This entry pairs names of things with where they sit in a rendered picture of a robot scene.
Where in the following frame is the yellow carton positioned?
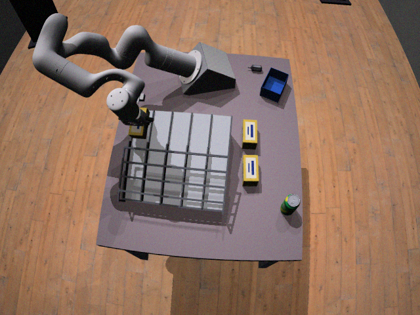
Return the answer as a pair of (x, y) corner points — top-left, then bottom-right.
(242, 119), (257, 150)
(242, 155), (259, 186)
(129, 108), (150, 139)

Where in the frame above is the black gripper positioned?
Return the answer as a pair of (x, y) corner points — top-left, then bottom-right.
(121, 108), (154, 127)

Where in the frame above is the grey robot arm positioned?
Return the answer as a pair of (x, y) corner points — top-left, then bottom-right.
(32, 13), (203, 123)

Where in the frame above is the green drink can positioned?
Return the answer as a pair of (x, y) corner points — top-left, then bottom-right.
(280, 194), (300, 215)

